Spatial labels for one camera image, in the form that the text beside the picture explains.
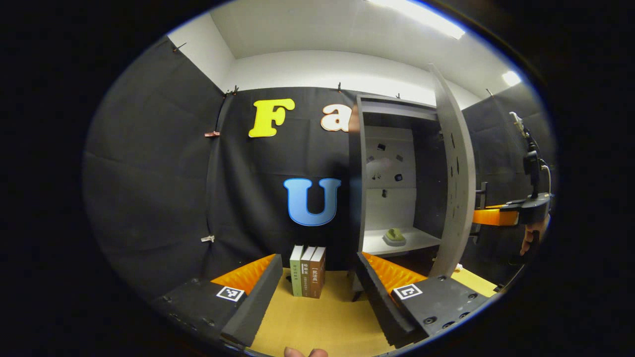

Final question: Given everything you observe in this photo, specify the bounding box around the black backdrop cloth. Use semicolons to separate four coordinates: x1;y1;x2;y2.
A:
82;37;559;303

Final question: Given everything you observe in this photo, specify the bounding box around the white cabinet shelf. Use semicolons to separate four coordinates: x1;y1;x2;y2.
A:
362;227;443;256

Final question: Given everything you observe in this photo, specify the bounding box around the brown book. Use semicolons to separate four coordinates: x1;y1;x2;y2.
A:
309;246;327;299
300;246;317;298

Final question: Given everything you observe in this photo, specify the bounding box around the small green bottle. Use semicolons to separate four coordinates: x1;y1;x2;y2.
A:
382;228;407;247

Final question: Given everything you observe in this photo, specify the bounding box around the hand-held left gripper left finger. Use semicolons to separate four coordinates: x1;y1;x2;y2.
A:
149;253;284;348

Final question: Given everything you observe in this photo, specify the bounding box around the grey cabinet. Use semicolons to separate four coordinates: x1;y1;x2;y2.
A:
349;94;449;303

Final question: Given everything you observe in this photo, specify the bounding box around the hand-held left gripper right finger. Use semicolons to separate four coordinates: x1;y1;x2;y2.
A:
356;251;493;349

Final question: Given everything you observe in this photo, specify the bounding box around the beige cabinet door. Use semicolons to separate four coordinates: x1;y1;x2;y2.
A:
428;63;478;279

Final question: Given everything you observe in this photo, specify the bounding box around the black cabinet door handle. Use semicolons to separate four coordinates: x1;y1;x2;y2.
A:
474;181;490;244

